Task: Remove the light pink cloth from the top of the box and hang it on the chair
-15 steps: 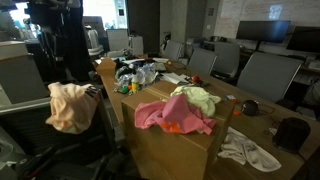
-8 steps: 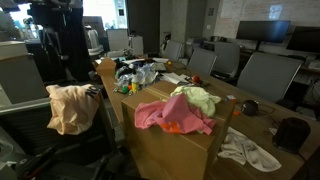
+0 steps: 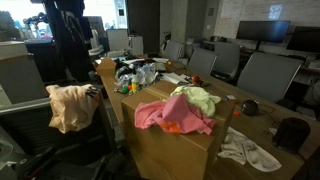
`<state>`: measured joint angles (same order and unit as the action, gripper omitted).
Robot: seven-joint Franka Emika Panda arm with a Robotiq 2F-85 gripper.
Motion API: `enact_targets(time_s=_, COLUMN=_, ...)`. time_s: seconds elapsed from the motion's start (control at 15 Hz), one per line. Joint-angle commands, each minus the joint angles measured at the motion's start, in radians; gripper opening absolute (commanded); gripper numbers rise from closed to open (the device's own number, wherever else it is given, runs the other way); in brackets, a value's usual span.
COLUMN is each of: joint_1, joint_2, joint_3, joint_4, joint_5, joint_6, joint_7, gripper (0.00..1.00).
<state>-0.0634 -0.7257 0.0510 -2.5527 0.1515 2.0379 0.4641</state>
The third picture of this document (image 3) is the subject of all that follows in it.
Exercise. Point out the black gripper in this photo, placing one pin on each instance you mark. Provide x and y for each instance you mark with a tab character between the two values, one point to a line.
78	50

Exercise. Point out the light pink cloth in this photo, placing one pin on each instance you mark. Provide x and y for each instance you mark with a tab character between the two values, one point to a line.
70	106

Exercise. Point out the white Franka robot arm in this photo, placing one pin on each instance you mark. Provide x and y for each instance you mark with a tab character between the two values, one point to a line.
63	10

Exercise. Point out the small white box unit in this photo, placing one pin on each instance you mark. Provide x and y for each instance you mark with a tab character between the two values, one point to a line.
136	45

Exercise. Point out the grey office chair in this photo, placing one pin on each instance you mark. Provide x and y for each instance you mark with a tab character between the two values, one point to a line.
226	58
268	76
173	50
202	61
30	143

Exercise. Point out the hot pink cloth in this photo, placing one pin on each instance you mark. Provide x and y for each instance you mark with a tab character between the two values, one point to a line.
176	113

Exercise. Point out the large cardboard box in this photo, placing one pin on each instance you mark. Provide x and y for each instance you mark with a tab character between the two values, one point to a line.
166	150

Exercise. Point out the light green cloth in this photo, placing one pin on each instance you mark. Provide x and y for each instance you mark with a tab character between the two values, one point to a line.
200	98

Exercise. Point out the white rounded appliance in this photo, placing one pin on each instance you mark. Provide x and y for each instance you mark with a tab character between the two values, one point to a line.
96	46

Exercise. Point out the green toy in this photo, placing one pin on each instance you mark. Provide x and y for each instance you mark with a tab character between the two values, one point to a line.
125	89

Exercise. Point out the yellow bottle white cap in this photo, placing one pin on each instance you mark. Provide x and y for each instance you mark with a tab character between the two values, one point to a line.
135	83

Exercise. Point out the white cabinet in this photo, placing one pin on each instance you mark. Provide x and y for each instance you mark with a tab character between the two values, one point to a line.
117	40

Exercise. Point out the clear plastic bag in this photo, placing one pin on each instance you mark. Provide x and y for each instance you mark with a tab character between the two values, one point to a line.
143	73

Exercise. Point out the grey beige cabinet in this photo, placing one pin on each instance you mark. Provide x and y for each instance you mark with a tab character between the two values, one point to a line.
20	76

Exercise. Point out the small yellow ball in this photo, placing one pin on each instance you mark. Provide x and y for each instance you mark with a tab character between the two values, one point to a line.
169	63

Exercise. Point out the stack of white papers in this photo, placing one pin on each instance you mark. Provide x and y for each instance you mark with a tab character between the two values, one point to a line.
175	78

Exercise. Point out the dark potted plant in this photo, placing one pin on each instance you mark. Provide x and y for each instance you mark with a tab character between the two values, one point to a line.
8	25

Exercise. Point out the red ball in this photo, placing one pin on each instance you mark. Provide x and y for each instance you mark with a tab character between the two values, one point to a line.
196	79

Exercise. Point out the small colourful cube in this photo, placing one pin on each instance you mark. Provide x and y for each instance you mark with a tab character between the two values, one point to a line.
230	98

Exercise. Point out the small orange object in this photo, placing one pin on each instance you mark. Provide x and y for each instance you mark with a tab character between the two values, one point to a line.
236	113

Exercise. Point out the black round speaker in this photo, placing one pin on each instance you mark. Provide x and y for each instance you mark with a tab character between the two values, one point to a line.
250	108

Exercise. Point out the white grey rag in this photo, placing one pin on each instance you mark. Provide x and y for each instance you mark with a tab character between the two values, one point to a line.
246	150

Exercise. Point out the black computer monitor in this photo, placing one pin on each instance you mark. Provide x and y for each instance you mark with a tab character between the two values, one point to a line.
263	31
305	40

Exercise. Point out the black cylinder speaker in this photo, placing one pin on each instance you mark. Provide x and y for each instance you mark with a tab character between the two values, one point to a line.
291	135

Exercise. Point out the grey white bag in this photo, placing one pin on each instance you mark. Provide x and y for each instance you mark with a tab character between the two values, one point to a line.
313	93

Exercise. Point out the black camera on stand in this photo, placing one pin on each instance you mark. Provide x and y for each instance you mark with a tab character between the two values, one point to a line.
35	19

